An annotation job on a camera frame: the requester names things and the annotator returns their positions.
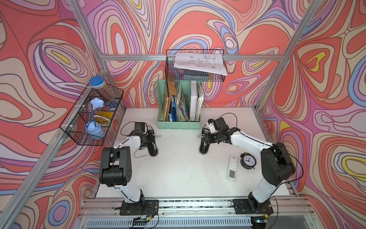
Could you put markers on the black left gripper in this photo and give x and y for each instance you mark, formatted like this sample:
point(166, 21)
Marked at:
point(150, 139)

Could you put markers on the yellow tin in basket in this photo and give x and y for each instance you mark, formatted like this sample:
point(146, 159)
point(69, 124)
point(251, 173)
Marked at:
point(103, 118)

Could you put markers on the black sneaker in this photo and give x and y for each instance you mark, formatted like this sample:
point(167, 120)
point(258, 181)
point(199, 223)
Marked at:
point(147, 140)
point(205, 141)

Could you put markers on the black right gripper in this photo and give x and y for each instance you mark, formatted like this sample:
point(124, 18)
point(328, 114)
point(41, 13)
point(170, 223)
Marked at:
point(211, 141)

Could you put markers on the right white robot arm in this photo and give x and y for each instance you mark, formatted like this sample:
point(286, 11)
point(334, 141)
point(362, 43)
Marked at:
point(276, 164)

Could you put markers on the black wire basket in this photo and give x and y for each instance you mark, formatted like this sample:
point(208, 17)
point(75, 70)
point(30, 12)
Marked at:
point(177, 74)
point(74, 124)

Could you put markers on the black wire basket left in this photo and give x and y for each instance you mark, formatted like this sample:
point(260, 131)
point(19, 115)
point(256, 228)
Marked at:
point(74, 124)

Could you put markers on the blue lidded jar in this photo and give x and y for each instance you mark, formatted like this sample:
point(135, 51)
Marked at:
point(99, 84)

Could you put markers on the black tape roll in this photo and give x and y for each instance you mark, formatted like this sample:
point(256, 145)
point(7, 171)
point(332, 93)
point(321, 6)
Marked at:
point(247, 161)

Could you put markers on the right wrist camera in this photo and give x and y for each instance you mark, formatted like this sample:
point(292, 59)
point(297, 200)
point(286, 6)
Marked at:
point(210, 126)

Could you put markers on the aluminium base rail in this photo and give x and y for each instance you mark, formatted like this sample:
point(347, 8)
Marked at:
point(289, 212)

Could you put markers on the white book in organizer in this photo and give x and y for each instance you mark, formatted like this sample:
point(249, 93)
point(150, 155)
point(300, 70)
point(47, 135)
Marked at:
point(193, 100)

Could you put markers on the black wire basket back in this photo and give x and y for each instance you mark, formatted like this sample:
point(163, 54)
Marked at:
point(177, 74)

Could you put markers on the white printed paper sheet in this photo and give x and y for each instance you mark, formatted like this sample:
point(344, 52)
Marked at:
point(209, 63)

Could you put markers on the green perforated file organizer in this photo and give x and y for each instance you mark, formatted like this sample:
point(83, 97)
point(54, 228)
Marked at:
point(160, 93)

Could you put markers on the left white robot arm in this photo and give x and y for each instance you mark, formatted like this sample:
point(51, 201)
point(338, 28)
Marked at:
point(116, 162)

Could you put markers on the white remote control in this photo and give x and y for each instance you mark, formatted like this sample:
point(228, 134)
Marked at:
point(232, 168)

